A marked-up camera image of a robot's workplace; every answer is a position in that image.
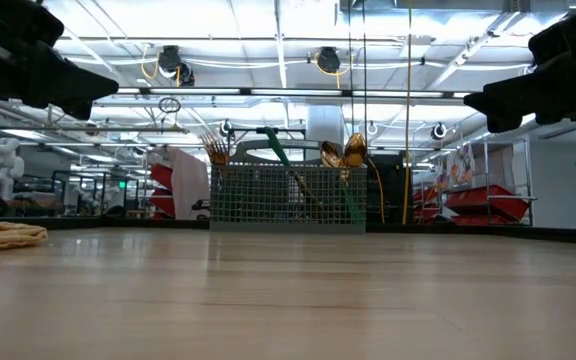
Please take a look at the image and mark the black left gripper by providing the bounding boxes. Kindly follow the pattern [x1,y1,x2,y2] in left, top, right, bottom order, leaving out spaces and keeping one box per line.
[0,0,120,122]

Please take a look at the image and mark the gold fork green handle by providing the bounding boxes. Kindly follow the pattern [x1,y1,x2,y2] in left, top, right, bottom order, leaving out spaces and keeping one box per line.
[201,133,222,167]
[212,137,231,167]

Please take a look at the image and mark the gold knife green handle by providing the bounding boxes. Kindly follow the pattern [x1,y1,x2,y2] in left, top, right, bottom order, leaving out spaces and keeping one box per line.
[262,125,292,167]

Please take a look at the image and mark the grey mesh cutlery basket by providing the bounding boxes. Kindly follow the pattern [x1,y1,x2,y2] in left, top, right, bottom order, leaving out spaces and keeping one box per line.
[208,138,369,235]

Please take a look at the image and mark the colourful poster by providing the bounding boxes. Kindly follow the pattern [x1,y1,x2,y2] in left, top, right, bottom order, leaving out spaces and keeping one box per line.
[447,144,475,186]

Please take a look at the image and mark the white robot figure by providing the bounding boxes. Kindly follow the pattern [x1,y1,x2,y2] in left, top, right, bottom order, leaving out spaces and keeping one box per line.
[0,136,27,202]

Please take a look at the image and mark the red bins on shelf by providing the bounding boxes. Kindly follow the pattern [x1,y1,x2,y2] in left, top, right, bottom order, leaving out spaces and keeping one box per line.
[412,183,539,227]

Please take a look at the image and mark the red stacked bins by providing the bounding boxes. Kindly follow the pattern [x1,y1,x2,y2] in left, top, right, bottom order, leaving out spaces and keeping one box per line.
[148,162,177,219]

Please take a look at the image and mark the beige folded cloth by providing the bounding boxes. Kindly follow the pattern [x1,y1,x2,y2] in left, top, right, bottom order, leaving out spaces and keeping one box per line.
[0,221,50,254]

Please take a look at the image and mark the pale pink board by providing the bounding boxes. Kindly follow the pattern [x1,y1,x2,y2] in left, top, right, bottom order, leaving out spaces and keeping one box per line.
[166,146,211,221]

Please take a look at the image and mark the white round pillar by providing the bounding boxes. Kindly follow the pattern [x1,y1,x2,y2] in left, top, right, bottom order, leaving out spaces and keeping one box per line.
[306,104,345,149]

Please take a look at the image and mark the black table frame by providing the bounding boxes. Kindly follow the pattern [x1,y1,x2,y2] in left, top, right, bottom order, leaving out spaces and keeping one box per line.
[0,214,576,246]

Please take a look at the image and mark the yellow hanging cable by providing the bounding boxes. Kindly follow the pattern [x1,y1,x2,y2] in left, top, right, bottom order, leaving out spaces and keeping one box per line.
[401,0,414,225]

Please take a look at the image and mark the orange hanging cable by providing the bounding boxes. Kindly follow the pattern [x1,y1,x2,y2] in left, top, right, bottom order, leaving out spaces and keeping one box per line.
[366,157,387,225]

